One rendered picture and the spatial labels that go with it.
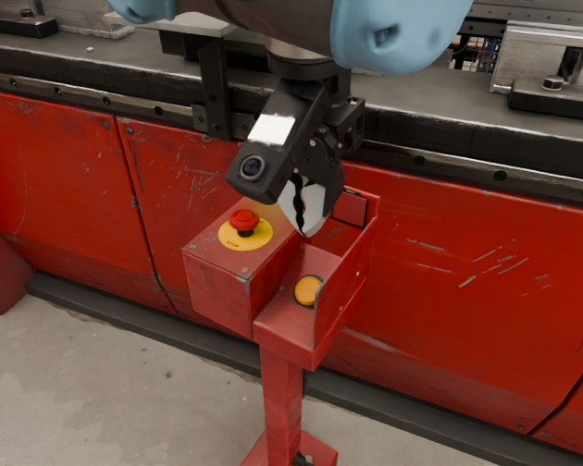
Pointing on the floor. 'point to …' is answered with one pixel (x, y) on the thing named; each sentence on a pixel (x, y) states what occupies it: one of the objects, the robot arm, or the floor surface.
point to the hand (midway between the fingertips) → (303, 230)
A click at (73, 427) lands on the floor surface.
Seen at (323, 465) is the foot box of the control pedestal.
